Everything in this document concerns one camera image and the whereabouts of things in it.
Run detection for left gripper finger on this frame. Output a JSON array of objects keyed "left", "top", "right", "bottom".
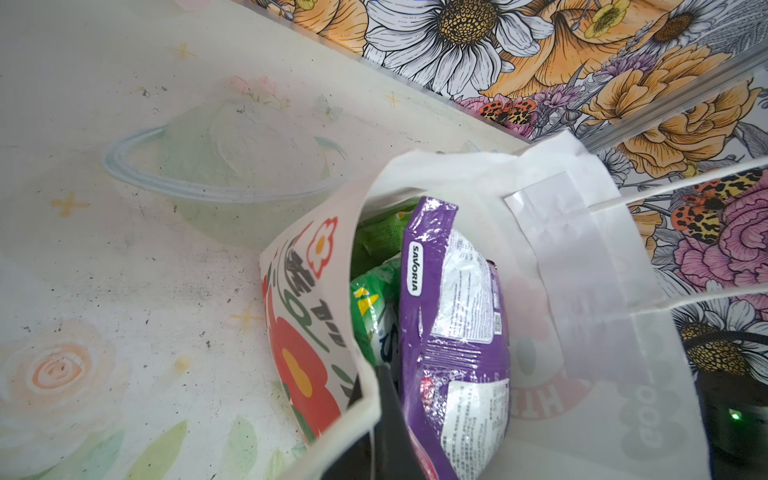
[{"left": 321, "top": 364, "right": 426, "bottom": 480}]

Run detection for green yellow snack packet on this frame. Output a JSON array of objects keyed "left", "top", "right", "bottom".
[{"left": 350, "top": 254, "right": 401, "bottom": 367}]

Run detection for purple grape candy bag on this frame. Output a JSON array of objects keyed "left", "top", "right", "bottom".
[{"left": 399, "top": 197, "right": 511, "bottom": 479}]

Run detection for white paper bag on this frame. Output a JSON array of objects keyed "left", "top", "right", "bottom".
[{"left": 260, "top": 133, "right": 730, "bottom": 479}]

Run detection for green snack bag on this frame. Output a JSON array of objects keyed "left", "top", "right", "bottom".
[{"left": 350, "top": 199, "right": 418, "bottom": 280}]

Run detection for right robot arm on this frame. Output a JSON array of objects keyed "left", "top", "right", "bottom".
[{"left": 683, "top": 331, "right": 767, "bottom": 479}]

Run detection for floral pastel table mat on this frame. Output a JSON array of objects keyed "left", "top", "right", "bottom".
[{"left": 1, "top": 1, "right": 522, "bottom": 479}]

